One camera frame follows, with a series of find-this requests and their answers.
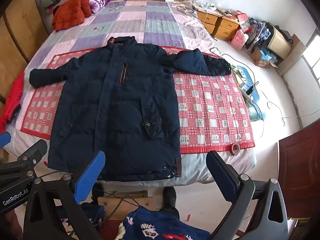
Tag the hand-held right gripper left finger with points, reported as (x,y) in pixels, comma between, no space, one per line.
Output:
(90,175)

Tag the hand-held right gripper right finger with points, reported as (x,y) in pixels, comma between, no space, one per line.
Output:
(222,177)

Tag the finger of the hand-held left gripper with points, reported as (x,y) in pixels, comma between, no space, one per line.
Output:
(27,158)
(3,141)

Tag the navy blue padded jacket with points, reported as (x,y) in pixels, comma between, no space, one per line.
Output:
(120,105)

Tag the pile of blue clothes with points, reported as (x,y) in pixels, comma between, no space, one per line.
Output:
(257,32)

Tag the grey tape roll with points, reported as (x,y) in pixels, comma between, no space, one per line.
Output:
(235,147)

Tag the flat cardboard piece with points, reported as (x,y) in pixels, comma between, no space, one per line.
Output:
(125,198)

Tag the red garment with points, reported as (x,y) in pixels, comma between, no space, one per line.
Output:
(13,97)

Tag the person's black shoe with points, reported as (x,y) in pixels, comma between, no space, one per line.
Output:
(170,200)

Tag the red checked mat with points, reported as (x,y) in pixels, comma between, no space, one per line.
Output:
(212,105)

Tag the brown wooden door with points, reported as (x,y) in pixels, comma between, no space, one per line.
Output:
(300,165)

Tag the person's blue patterned pajamas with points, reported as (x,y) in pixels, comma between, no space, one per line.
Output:
(160,226)

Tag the white power strip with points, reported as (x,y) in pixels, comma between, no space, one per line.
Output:
(243,80)

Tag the wooden wardrobe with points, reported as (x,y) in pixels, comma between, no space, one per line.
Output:
(22,25)

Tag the cardboard box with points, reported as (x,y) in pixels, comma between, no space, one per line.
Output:
(262,57)

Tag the pink bag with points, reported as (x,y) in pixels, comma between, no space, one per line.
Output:
(237,38)

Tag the orange padded jacket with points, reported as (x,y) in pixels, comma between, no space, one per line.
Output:
(67,15)

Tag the wicker basket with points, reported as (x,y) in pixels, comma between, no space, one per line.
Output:
(278,41)

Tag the window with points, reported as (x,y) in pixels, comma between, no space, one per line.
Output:
(312,60)

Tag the wooden drawer cabinet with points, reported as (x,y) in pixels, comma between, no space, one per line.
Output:
(225,28)

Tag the pastel patchwork quilt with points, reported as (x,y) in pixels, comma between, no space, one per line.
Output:
(140,22)

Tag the red gift bag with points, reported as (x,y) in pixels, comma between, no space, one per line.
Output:
(242,17)

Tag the purple floral blanket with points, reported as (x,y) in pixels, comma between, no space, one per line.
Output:
(98,1)

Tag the pile of small sundries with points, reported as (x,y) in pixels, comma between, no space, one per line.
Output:
(215,7)

